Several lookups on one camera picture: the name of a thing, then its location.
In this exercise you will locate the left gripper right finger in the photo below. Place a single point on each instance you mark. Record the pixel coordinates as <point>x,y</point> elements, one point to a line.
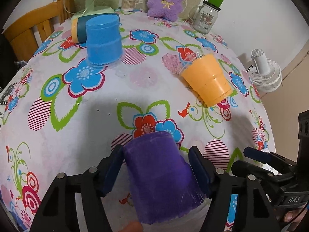
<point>253,209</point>

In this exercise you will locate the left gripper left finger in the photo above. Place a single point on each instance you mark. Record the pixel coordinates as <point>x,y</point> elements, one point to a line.
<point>57,211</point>

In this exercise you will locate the purple plastic cup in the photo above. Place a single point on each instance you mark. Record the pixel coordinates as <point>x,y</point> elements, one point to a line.
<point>162,183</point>

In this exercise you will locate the orange plastic cup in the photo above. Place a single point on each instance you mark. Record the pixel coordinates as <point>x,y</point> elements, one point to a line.
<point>204,74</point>

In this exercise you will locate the blue plastic cup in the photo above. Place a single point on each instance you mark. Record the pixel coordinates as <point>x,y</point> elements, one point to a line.
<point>103,43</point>

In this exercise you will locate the right hand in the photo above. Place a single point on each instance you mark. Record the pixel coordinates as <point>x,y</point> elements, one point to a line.
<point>295,216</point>

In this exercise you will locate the left hand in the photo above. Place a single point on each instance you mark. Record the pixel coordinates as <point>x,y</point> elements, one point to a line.
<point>133,227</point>

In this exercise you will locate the white small fan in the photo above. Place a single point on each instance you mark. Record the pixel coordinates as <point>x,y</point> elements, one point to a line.
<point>264,73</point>

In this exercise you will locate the wooden chair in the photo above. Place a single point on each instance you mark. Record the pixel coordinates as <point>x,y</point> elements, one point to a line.
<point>20,34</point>

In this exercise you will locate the teal cylindrical case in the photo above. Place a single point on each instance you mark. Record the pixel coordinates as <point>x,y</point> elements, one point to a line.
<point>78,28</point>

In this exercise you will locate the glass jar green lid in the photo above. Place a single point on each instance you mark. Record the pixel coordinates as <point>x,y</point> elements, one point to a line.
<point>204,16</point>

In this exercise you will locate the cotton swab container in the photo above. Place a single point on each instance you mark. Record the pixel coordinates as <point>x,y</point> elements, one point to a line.
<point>128,5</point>

